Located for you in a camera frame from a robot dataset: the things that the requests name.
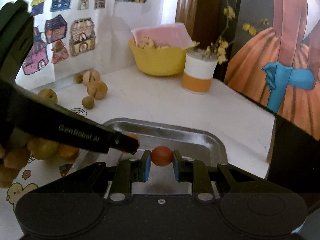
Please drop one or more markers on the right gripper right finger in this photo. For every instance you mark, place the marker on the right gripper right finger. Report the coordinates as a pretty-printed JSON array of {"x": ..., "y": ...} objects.
[{"x": 194, "y": 172}]

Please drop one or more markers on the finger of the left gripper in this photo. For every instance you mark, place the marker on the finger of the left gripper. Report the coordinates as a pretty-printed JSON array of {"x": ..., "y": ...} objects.
[{"x": 123, "y": 142}]

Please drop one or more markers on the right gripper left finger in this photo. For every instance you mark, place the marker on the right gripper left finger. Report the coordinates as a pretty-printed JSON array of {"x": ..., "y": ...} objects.
[{"x": 132, "y": 175}]

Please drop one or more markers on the small red tomato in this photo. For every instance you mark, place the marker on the small red tomato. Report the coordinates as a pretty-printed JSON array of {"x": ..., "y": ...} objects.
[{"x": 162, "y": 156}]

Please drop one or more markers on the small brown round fruit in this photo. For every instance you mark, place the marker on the small brown round fruit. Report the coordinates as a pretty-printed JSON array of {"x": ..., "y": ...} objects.
[{"x": 88, "y": 102}]

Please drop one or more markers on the large cracked brown fruit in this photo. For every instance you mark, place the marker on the large cracked brown fruit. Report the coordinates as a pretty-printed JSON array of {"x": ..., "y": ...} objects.
[{"x": 97, "y": 89}]

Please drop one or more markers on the small brown fruit back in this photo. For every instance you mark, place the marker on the small brown fruit back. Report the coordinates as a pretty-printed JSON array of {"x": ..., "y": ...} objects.
[{"x": 78, "y": 78}]

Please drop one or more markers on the yellow-green pear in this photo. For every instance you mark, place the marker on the yellow-green pear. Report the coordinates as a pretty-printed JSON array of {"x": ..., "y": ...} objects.
[{"x": 48, "y": 94}]

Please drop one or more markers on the yellow lemon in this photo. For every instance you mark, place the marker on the yellow lemon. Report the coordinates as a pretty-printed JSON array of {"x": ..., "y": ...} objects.
[{"x": 42, "y": 149}]

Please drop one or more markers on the brown kiwi-like fruit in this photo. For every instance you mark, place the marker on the brown kiwi-like fruit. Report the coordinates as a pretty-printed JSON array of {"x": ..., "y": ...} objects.
[{"x": 11, "y": 164}]

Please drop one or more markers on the small orange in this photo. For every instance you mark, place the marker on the small orange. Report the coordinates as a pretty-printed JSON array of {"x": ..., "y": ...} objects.
[{"x": 68, "y": 152}]

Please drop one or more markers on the metal tray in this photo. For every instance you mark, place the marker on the metal tray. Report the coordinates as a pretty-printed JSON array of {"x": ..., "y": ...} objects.
[{"x": 191, "y": 144}]

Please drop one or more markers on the yellow bowl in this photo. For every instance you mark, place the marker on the yellow bowl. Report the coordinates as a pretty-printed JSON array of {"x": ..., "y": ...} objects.
[{"x": 166, "y": 61}]

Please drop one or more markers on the house drawings sheet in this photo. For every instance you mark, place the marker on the house drawings sheet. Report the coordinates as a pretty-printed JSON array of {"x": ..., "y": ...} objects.
[{"x": 69, "y": 36}]

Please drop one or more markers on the white orange cup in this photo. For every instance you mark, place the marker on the white orange cup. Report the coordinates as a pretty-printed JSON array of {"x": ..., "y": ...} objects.
[{"x": 198, "y": 71}]

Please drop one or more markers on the pink paper in bowl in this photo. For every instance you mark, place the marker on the pink paper in bowl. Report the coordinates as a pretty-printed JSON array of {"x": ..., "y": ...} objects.
[{"x": 175, "y": 35}]

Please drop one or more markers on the yellow flower twig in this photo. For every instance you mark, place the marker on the yellow flower twig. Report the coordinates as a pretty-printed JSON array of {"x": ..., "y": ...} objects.
[{"x": 218, "y": 49}]

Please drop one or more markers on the girl orange dress poster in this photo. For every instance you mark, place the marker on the girl orange dress poster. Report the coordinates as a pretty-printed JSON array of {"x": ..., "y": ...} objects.
[{"x": 279, "y": 66}]

